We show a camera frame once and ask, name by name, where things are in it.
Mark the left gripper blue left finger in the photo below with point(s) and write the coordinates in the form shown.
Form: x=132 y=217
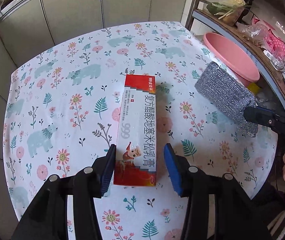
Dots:
x=108 y=169

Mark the silver mesh scouring pad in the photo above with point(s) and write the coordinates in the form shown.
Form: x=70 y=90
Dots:
x=228 y=95

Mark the pink plastic basin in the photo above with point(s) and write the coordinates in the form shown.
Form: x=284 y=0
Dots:
x=233 y=56

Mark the clear bowl of vegetables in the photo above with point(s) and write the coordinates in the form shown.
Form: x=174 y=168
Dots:
x=227 y=11

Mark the metal storage shelf rack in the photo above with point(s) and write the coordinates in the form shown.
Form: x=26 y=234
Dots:
x=240 y=37

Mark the red white medicine box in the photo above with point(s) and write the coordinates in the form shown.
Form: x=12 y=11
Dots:
x=136 y=147

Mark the pink polka dot cloth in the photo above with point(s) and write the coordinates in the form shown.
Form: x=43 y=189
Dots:
x=277 y=42

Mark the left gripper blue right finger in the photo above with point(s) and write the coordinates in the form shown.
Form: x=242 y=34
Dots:
x=172 y=165

